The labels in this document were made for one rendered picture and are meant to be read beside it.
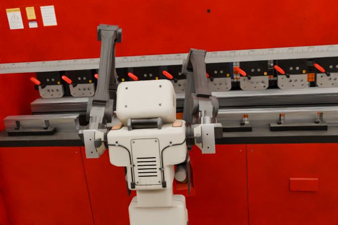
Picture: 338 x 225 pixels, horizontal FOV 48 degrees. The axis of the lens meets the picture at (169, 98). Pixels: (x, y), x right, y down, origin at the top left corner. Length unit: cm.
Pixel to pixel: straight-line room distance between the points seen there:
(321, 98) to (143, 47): 112
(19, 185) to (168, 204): 138
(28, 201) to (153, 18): 144
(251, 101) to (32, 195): 152
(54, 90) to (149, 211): 112
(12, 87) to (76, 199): 91
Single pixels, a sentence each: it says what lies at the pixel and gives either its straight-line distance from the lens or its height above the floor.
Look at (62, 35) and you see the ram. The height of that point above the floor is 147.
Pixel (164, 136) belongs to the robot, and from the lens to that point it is 132.
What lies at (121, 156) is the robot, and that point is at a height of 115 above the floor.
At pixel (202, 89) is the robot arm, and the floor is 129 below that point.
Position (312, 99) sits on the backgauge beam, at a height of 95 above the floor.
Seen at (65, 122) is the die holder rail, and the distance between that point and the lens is 244.
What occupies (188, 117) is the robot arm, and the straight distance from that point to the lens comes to 182.
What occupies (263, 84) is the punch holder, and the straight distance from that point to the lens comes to 212.
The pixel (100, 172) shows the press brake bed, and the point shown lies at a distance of 236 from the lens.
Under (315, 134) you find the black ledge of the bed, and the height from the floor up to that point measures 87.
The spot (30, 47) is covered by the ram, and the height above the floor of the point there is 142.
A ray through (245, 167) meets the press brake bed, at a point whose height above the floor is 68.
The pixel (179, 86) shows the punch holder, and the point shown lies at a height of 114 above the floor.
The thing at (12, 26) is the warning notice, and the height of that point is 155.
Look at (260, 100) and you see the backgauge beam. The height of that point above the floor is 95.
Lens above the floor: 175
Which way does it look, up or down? 18 degrees down
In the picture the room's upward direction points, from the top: 5 degrees counter-clockwise
